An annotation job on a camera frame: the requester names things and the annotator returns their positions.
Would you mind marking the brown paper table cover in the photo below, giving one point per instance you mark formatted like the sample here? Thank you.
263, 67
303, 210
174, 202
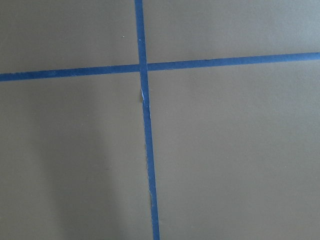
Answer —
236, 148

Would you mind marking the blue tape strip crosswise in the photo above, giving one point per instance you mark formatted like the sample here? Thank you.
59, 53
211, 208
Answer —
158, 66

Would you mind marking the blue tape strip lengthwise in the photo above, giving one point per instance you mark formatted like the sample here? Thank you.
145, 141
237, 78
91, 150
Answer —
144, 83

